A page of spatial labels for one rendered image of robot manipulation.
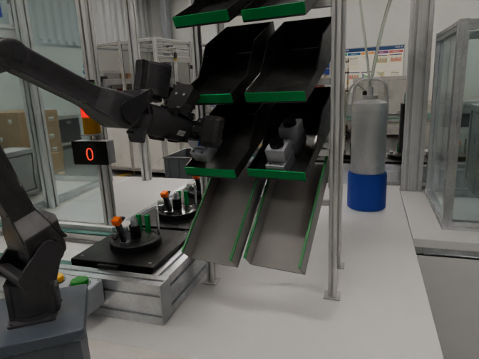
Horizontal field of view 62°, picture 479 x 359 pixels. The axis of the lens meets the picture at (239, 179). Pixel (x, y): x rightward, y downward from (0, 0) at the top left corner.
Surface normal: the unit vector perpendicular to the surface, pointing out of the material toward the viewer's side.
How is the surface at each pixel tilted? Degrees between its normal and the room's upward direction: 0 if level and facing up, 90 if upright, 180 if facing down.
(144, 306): 90
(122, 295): 90
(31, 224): 61
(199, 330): 0
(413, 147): 90
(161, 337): 0
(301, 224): 45
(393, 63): 90
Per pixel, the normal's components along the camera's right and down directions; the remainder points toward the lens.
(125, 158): -0.44, 0.23
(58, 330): -0.04, -0.97
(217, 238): -0.36, -0.52
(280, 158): -0.41, 0.62
